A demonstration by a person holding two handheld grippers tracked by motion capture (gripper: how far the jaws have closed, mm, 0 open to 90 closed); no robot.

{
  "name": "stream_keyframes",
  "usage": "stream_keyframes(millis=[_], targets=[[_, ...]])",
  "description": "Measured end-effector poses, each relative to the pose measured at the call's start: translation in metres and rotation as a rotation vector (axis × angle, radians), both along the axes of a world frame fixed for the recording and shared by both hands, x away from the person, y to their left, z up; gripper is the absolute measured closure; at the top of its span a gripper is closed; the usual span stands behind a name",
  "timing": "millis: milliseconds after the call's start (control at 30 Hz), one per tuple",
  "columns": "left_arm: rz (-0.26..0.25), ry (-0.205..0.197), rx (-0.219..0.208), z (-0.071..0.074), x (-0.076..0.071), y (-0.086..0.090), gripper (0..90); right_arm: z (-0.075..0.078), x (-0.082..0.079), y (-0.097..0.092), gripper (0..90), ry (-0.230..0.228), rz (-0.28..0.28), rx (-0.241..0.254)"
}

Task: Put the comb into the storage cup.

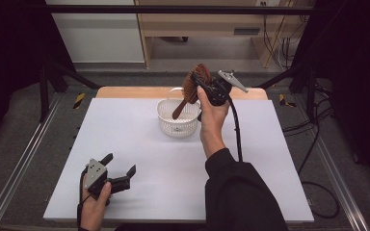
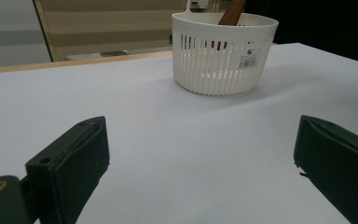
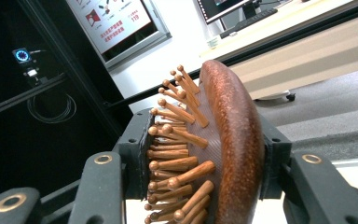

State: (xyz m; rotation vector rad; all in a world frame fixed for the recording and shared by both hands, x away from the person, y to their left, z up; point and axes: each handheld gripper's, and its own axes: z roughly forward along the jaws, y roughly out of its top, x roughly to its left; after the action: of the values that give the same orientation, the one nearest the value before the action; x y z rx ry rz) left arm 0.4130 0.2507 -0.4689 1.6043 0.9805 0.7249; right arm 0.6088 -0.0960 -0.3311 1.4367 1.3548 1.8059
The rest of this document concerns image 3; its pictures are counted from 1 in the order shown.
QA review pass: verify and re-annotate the chair base with caster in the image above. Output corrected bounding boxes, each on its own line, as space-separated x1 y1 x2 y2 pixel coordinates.
254 89 296 103

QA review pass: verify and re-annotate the light wooden desk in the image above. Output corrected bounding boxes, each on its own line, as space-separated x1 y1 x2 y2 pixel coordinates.
199 0 358 101

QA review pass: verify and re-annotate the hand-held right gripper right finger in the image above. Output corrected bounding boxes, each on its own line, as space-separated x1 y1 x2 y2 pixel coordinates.
258 113 294 201

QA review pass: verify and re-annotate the coiled black cable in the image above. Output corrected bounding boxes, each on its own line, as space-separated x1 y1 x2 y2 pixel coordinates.
26 92 77 124

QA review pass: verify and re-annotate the brown wooden hairbrush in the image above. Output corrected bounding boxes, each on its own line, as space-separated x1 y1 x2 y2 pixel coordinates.
143 59 267 224

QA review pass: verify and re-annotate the white cabinet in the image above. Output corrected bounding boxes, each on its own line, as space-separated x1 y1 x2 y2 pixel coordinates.
108 0 227 115

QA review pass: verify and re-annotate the black metal stand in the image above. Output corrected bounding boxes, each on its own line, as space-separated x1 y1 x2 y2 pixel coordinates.
0 0 134 139

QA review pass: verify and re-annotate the computer monitor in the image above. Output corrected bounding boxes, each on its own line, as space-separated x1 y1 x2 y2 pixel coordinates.
195 0 257 26

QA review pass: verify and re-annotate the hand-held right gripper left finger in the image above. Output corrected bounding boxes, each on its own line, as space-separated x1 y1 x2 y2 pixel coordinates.
113 106 157 202

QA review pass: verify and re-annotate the black keyboard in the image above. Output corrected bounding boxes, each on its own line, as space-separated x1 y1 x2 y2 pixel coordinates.
218 7 280 40

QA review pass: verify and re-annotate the framed red white poster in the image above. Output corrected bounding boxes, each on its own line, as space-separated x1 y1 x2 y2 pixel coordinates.
64 0 172 70

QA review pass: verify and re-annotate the white table sheet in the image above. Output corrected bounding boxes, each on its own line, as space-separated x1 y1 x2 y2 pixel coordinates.
328 156 358 198

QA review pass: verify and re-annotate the camera with blue ring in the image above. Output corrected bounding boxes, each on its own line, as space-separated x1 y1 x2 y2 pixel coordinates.
11 47 48 88

